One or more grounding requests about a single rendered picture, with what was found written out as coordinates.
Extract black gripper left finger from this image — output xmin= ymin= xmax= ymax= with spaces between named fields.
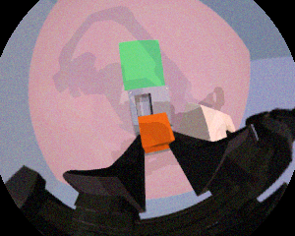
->
xmin=62 ymin=134 xmax=147 ymax=213

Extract orange block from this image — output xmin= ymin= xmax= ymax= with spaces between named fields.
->
xmin=137 ymin=113 xmax=175 ymax=153

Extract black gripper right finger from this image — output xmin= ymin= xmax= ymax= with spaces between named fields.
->
xmin=168 ymin=129 xmax=249 ymax=197

